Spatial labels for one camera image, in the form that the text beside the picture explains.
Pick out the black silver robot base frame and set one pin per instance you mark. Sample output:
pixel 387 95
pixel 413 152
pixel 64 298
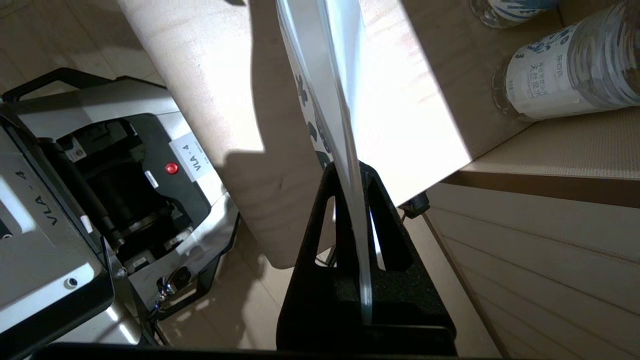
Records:
pixel 125 175

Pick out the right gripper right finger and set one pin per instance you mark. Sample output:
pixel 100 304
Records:
pixel 410 305

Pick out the small black table knob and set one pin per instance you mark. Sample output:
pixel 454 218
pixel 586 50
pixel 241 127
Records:
pixel 417 205

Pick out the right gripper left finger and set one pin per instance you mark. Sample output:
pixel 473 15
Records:
pixel 320 310

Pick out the white blue horse pouch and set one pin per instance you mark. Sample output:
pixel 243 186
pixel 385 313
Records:
pixel 325 75

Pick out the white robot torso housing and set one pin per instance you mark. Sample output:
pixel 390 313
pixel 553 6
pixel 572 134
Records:
pixel 40 250

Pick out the small clear water bottle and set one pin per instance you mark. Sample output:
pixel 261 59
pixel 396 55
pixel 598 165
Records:
pixel 515 10
pixel 560 75

